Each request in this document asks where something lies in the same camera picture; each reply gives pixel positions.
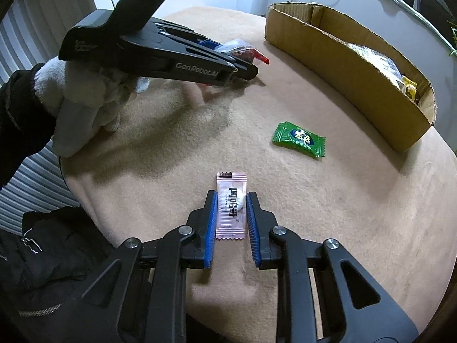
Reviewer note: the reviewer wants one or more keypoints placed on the cardboard box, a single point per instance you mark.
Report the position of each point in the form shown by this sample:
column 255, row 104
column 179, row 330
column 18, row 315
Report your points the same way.
column 339, row 78

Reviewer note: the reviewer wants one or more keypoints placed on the green potted plant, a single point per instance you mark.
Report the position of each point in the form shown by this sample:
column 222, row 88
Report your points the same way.
column 453, row 39

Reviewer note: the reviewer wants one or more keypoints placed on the pink candy packet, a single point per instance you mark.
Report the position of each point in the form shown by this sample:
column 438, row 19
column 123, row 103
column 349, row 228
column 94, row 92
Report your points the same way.
column 230, row 193

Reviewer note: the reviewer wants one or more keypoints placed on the clear bag of dark dried fruit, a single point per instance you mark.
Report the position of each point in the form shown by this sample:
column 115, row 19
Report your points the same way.
column 242, row 51

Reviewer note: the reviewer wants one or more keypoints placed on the black jacket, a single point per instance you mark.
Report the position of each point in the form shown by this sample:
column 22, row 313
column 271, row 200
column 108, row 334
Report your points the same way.
column 53, row 264

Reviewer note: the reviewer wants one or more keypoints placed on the person's left forearm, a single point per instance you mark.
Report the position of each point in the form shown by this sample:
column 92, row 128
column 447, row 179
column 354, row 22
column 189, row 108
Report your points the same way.
column 21, row 121

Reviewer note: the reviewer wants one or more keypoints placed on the white ribbed radiator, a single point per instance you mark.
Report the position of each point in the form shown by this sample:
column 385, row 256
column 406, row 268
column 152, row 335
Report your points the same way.
column 46, row 25

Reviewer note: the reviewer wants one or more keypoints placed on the green candy packet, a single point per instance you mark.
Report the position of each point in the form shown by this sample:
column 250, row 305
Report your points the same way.
column 298, row 138

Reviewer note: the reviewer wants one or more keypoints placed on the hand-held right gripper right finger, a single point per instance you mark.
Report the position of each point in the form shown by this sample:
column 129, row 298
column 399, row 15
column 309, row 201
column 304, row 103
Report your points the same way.
column 252, row 228

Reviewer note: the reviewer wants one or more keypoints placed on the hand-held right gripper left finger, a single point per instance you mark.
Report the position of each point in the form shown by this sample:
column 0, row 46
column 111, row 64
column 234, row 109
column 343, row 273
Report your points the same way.
column 211, row 228

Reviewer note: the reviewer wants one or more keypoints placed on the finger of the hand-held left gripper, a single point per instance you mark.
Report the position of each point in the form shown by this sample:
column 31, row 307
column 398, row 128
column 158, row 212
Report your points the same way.
column 246, row 72
column 207, row 44

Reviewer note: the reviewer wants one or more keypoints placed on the person's left hand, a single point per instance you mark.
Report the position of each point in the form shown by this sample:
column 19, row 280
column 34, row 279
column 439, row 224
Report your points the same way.
column 82, row 114

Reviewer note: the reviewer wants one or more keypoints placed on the clear bag of yellow snacks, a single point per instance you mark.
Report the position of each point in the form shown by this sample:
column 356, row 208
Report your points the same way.
column 375, row 60

